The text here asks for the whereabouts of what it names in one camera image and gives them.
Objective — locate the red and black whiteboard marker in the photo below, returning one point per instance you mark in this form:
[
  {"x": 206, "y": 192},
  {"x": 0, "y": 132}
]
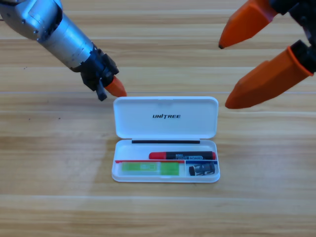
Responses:
[{"x": 182, "y": 155}]

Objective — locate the white Unitree pencil case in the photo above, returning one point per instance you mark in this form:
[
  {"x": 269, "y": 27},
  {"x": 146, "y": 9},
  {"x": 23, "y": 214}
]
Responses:
[{"x": 165, "y": 128}]

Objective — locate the small black eraser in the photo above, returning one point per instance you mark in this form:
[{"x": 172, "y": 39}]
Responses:
[{"x": 201, "y": 169}]

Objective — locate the green and white pen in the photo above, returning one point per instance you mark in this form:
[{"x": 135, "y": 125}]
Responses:
[{"x": 150, "y": 168}]

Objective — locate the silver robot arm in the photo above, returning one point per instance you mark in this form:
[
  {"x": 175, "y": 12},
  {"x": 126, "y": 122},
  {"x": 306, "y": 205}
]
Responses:
[{"x": 49, "y": 29}]

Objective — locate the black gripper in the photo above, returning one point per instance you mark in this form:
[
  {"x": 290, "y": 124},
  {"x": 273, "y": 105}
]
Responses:
[
  {"x": 303, "y": 14},
  {"x": 96, "y": 71}
]

